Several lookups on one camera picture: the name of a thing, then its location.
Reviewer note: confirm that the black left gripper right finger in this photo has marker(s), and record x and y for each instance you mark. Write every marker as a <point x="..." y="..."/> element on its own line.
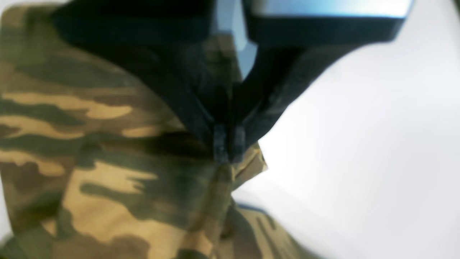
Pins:
<point x="297" y="40"/>

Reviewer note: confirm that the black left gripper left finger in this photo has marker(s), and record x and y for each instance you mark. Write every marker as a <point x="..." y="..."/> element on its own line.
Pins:
<point x="160" y="43"/>

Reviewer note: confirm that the camouflage t-shirt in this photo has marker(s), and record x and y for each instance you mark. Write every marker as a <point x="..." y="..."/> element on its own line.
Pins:
<point x="94" y="165"/>

